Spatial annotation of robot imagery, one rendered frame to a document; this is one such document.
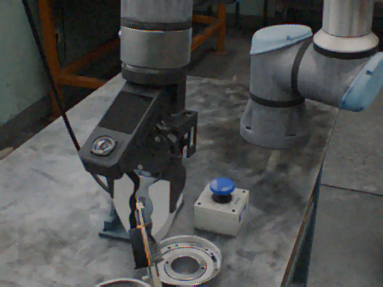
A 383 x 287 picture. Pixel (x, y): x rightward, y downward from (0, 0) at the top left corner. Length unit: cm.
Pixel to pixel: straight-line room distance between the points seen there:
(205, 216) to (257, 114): 32
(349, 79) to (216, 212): 34
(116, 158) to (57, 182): 51
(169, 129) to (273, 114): 52
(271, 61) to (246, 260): 41
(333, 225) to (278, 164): 123
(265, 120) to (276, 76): 10
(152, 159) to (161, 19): 15
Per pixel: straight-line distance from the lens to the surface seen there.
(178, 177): 58
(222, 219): 83
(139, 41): 54
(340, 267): 205
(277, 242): 84
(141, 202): 64
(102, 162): 51
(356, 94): 97
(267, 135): 108
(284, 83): 103
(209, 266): 75
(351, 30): 95
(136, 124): 53
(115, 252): 83
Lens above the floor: 133
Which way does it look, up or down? 29 degrees down
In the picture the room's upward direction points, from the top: 1 degrees counter-clockwise
